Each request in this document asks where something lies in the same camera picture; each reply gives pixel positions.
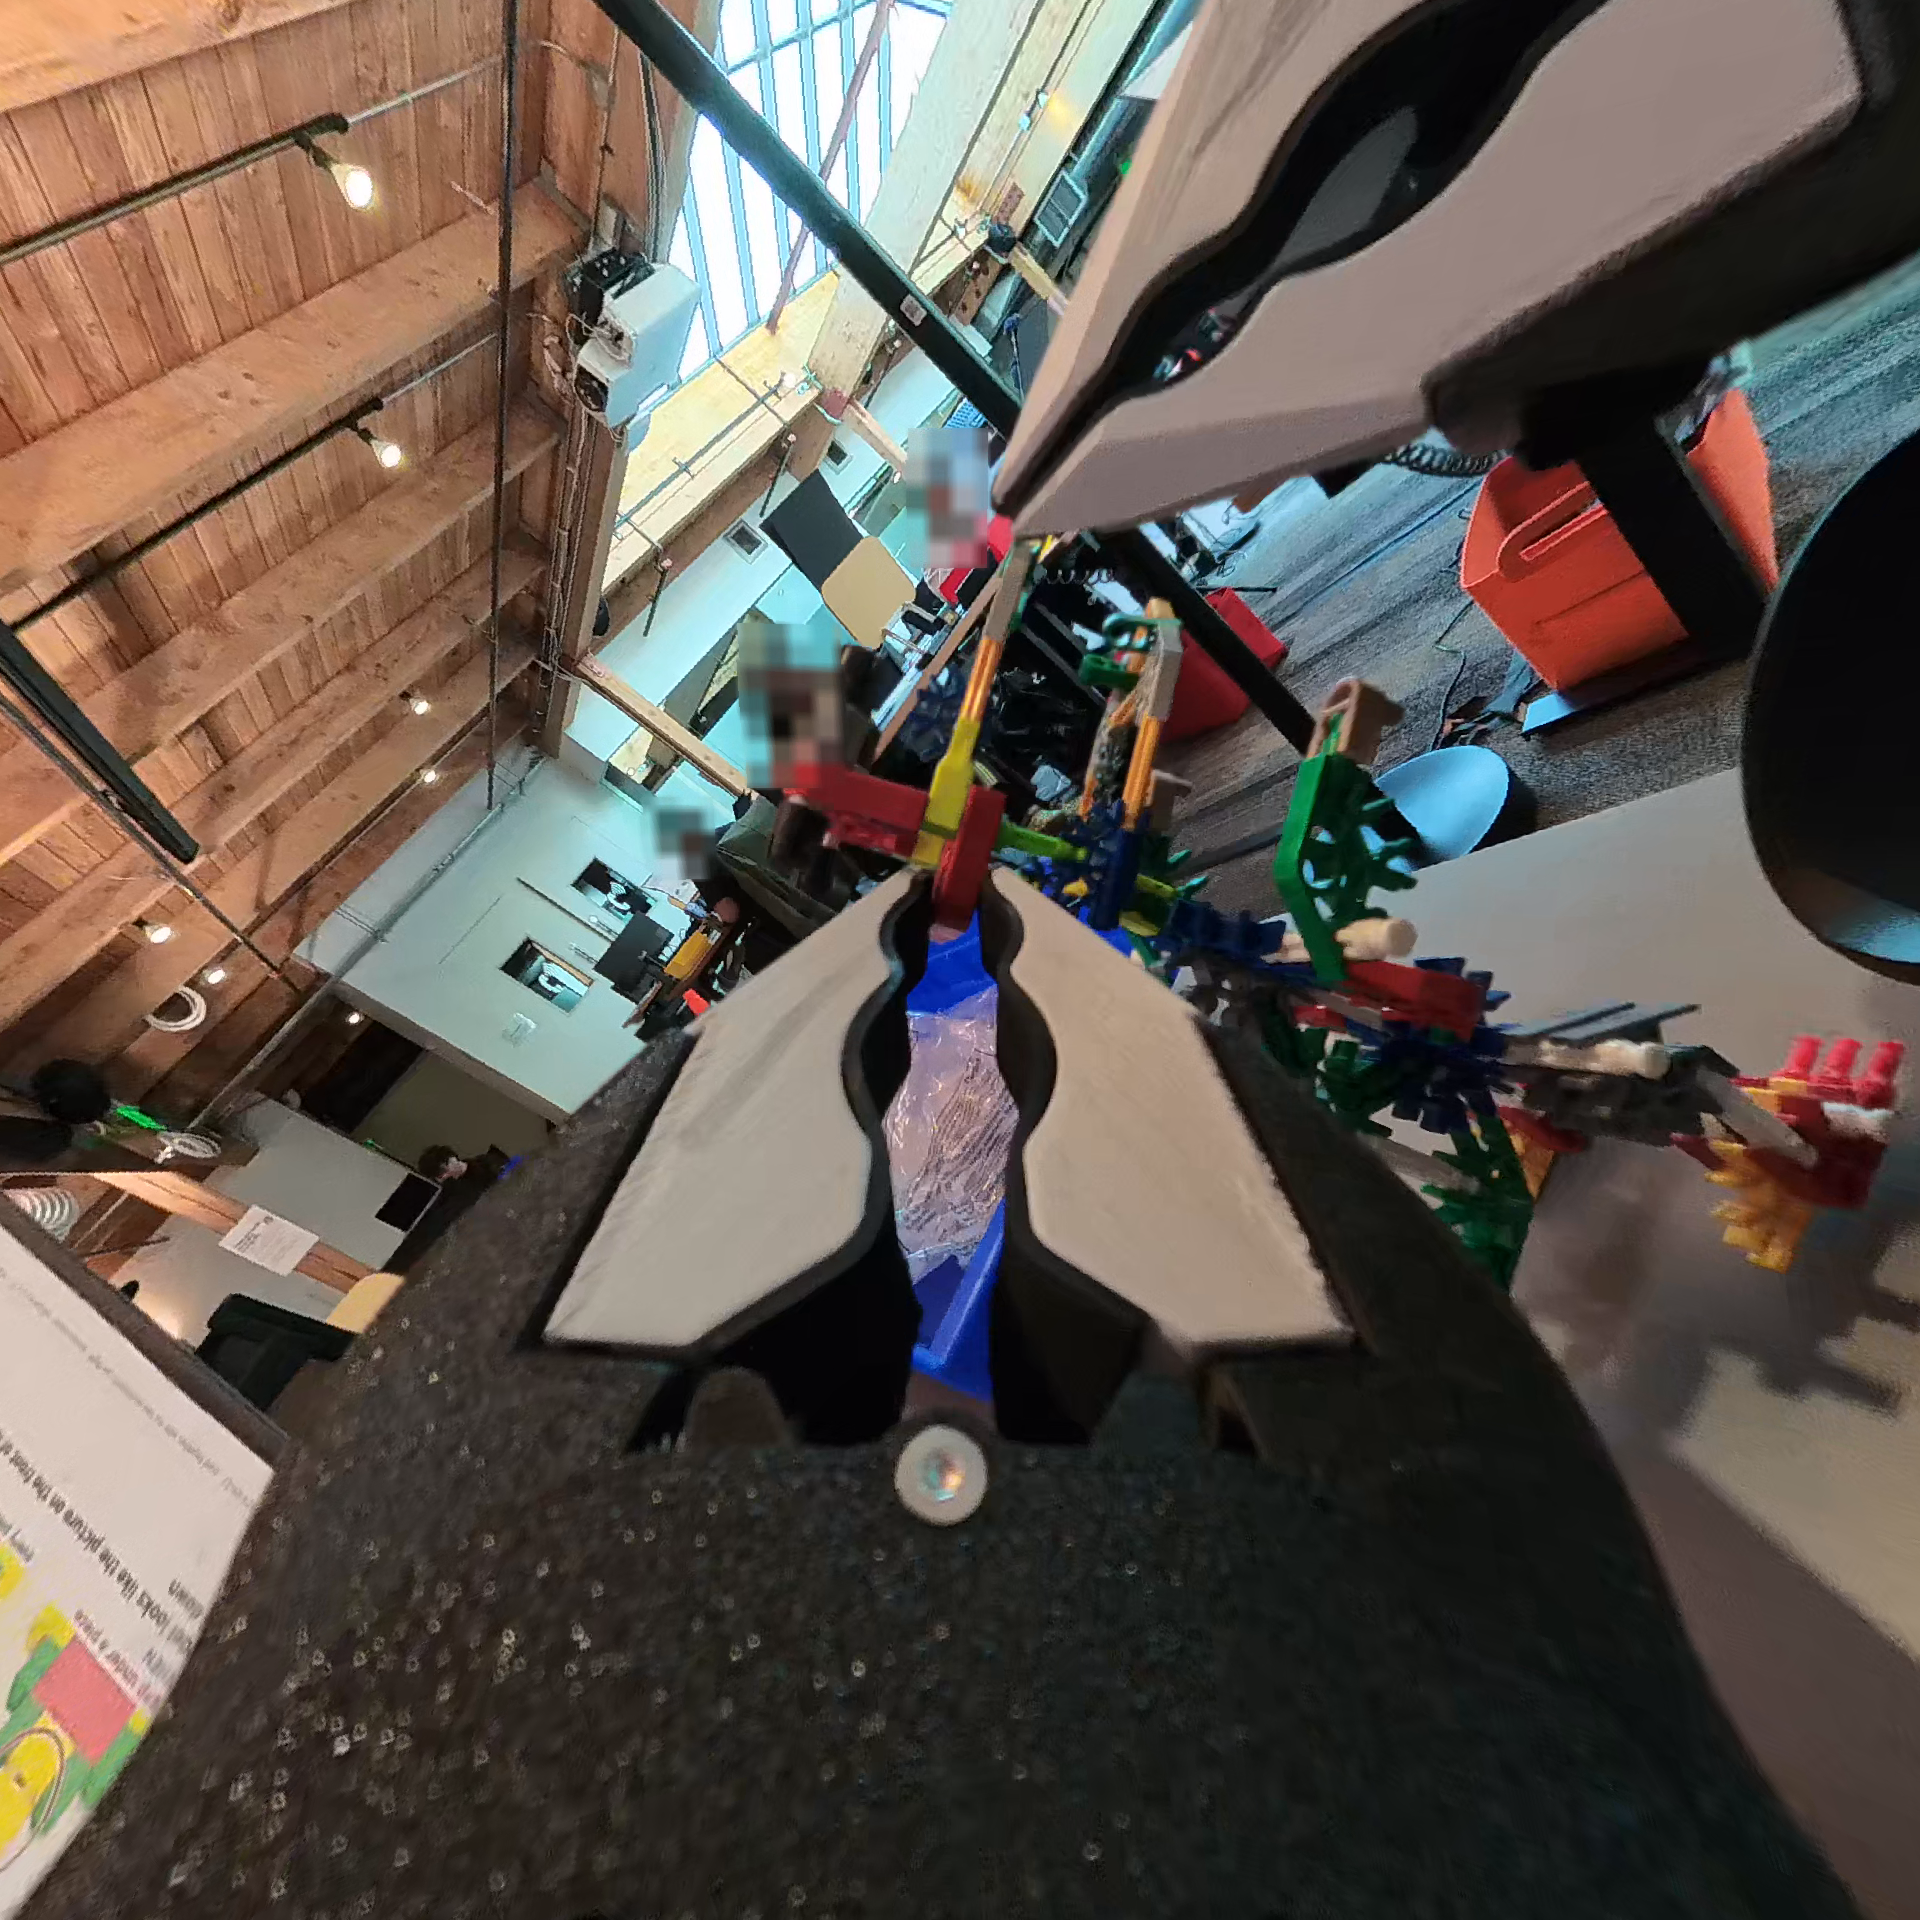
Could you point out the instruction booklet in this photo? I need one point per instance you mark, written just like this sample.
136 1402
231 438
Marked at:
119 1424

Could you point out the red yellow connector toy assembly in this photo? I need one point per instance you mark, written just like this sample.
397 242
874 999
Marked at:
1815 1142

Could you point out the green connector toy assembly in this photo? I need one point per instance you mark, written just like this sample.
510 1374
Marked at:
1335 856

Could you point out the black grey connector toy assembly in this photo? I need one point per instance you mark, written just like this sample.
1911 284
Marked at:
1621 1080

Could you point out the tan board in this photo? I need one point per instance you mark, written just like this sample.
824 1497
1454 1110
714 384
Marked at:
869 593

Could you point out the black pole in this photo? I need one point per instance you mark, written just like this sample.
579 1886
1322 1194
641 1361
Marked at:
810 194

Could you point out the clear plastic bag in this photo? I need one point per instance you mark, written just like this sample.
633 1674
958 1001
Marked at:
944 1142

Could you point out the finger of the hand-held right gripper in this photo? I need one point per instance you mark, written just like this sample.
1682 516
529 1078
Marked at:
1576 181
1201 149

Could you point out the white ceiling box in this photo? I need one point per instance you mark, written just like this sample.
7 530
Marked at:
639 329

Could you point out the light blue stool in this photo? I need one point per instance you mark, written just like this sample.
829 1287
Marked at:
1448 797

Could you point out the red plastic crate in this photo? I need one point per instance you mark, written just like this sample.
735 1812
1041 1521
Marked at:
1224 676

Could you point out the short yellow rod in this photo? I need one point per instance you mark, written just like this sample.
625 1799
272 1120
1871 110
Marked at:
1144 765
984 646

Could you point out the black flag board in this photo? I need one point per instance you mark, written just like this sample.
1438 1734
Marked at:
810 525

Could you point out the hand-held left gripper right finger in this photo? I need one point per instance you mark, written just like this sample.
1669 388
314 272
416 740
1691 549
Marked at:
1171 1184

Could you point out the small blue plastic bin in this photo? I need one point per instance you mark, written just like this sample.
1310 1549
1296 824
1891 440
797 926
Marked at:
960 1350

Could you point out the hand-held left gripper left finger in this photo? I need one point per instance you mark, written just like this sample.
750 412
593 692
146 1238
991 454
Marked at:
721 1184

